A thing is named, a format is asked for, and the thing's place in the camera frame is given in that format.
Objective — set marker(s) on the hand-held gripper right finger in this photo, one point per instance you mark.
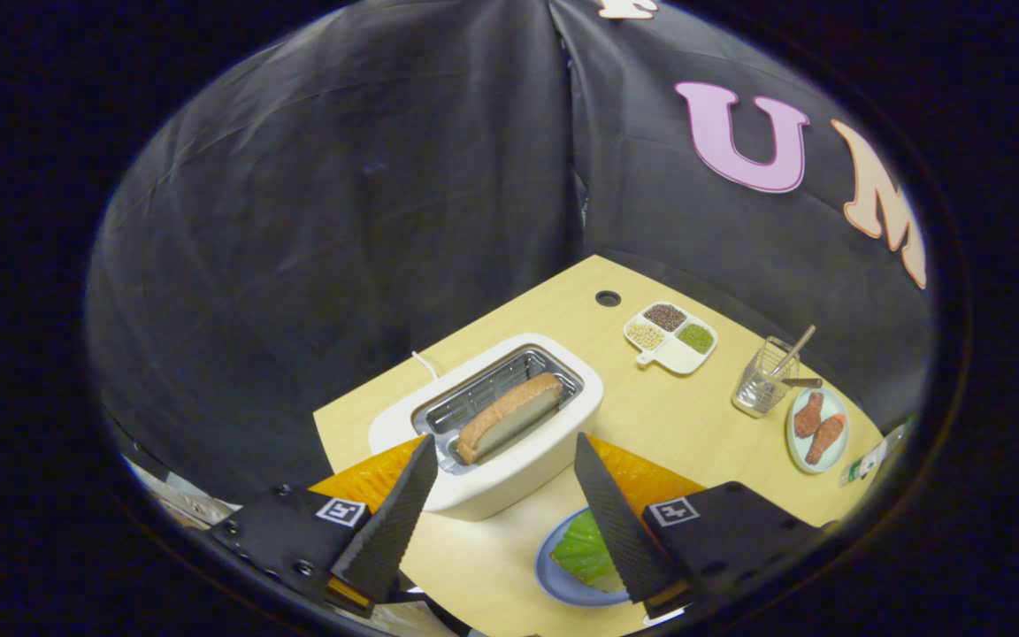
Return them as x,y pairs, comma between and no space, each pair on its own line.
616,522

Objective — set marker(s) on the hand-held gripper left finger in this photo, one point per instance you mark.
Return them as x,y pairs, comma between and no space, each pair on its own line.
394,526

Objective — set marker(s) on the green lettuce leaf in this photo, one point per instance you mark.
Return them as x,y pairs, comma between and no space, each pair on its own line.
585,548

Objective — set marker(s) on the plain bread slice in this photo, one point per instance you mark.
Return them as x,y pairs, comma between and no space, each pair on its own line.
509,416

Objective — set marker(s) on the blue plate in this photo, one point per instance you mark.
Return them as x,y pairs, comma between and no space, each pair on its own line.
554,579

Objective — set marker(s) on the white toaster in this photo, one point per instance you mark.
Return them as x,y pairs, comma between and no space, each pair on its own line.
518,473

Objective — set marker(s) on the white divided condiment dish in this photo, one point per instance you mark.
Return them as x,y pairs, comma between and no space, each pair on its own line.
678,354

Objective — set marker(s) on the brown meat patty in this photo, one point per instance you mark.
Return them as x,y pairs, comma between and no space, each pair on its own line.
809,416
825,440

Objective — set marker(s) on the pale green plate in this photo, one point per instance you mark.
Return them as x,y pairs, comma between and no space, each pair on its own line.
837,456

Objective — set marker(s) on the clear water bottle green label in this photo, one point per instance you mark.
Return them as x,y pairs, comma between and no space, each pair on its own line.
872,458

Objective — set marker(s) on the black backdrop cloth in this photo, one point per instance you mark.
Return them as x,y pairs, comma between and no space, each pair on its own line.
341,221

